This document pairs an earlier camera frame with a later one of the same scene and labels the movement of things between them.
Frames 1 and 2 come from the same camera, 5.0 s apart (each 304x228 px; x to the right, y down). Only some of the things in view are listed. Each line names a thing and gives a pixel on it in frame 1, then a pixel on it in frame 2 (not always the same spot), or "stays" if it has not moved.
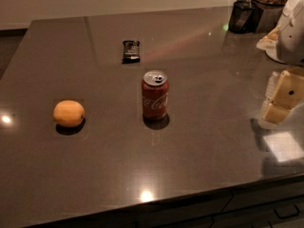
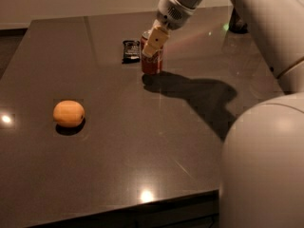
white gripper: x=292 y=37 → x=172 y=15
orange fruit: x=68 y=113 stays
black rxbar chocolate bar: x=131 y=51 stays
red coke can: x=155 y=94 → x=153 y=65
